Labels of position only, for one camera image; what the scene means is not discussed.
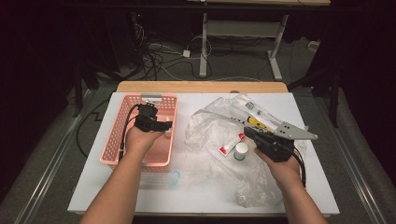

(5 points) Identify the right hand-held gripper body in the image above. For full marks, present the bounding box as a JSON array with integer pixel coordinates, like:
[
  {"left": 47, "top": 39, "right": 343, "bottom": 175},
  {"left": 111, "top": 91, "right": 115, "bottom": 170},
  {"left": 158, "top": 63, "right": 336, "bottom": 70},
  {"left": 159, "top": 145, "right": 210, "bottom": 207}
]
[{"left": 253, "top": 121, "right": 319, "bottom": 163}]

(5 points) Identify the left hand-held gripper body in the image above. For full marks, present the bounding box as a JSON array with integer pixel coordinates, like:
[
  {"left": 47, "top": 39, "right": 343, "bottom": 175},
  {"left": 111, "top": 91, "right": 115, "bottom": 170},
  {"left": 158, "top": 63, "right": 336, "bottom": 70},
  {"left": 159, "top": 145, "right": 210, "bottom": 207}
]
[{"left": 134, "top": 103, "right": 159, "bottom": 133}]

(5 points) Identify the white jar with green base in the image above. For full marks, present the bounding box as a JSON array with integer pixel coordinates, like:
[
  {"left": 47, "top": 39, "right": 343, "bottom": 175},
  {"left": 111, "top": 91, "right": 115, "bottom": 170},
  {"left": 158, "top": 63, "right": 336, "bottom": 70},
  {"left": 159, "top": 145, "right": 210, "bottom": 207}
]
[{"left": 233, "top": 142, "right": 249, "bottom": 161}]

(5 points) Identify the red and white tube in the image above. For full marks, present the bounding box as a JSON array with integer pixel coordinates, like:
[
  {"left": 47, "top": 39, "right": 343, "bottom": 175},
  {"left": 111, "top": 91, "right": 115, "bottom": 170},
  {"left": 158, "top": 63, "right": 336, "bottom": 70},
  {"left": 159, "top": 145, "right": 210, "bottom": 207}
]
[{"left": 219, "top": 133, "right": 246, "bottom": 157}]

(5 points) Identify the pink perforated plastic basket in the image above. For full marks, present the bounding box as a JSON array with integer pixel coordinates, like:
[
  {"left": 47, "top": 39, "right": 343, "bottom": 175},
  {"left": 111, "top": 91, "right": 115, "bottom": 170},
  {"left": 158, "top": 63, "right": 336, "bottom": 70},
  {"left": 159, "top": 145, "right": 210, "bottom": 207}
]
[{"left": 99, "top": 92, "right": 179, "bottom": 173}]

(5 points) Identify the clear plastic bag yellow face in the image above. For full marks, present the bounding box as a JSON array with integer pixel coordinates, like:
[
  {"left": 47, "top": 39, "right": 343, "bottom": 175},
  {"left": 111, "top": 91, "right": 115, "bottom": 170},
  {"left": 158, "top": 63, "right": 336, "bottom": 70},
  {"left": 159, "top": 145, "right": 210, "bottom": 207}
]
[{"left": 184, "top": 92, "right": 309, "bottom": 209}]

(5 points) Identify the person's left hand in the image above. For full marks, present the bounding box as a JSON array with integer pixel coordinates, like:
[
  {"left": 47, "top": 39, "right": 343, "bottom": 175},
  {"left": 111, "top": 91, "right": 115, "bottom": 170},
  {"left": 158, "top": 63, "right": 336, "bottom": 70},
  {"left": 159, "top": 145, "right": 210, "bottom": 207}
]
[{"left": 124, "top": 124, "right": 167, "bottom": 159}]

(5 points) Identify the person's right hand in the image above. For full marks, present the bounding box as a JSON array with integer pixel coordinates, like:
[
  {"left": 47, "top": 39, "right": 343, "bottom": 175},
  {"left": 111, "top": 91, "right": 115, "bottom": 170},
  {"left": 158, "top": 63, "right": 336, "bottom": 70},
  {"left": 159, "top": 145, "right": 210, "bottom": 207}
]
[{"left": 253, "top": 146, "right": 304, "bottom": 189}]

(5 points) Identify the black stand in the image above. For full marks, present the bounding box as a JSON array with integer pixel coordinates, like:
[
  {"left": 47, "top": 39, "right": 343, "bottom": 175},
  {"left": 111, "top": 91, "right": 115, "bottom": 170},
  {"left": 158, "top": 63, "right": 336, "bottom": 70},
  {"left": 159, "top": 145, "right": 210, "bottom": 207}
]
[
  {"left": 73, "top": 59, "right": 101, "bottom": 119},
  {"left": 288, "top": 66, "right": 340, "bottom": 129}
]

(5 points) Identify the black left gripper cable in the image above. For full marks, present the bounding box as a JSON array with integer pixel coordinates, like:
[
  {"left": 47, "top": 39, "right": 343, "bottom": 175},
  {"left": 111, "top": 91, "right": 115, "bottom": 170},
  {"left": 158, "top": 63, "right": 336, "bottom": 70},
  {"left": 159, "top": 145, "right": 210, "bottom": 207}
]
[{"left": 119, "top": 104, "right": 140, "bottom": 162}]

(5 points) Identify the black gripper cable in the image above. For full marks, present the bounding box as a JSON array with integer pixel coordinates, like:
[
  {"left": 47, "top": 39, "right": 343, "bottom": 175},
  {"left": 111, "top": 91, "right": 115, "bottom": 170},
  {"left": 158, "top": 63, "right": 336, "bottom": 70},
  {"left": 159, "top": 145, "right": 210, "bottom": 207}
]
[
  {"left": 292, "top": 147, "right": 307, "bottom": 189},
  {"left": 119, "top": 104, "right": 140, "bottom": 162}
]

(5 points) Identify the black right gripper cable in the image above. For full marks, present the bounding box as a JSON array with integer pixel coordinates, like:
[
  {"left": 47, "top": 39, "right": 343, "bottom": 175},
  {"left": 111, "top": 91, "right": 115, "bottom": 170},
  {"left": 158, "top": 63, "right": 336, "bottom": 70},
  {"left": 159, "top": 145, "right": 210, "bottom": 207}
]
[{"left": 292, "top": 147, "right": 307, "bottom": 189}]

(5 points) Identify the tangle of floor cables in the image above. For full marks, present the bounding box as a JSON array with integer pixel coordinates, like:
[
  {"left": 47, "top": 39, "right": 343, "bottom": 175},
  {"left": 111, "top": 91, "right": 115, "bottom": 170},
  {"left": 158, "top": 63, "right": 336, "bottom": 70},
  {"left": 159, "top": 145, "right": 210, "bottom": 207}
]
[{"left": 134, "top": 21, "right": 216, "bottom": 82}]

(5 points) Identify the black floor cable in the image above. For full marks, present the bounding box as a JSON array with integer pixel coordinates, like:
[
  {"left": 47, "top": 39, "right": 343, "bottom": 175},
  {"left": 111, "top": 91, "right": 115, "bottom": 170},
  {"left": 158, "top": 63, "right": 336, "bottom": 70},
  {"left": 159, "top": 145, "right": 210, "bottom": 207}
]
[{"left": 76, "top": 98, "right": 111, "bottom": 158}]

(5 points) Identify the white metal desk frame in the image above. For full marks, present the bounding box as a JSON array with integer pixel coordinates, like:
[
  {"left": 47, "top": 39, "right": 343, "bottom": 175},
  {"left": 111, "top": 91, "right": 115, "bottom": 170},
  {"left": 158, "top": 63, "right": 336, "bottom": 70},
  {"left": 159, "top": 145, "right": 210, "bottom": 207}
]
[{"left": 199, "top": 12, "right": 290, "bottom": 82}]

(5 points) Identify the metal floor rail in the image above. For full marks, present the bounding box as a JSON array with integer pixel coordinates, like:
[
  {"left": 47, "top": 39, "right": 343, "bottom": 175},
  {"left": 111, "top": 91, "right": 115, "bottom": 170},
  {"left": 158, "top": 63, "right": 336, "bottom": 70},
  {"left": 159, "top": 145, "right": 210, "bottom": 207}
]
[
  {"left": 15, "top": 90, "right": 94, "bottom": 224},
  {"left": 307, "top": 92, "right": 389, "bottom": 224}
]

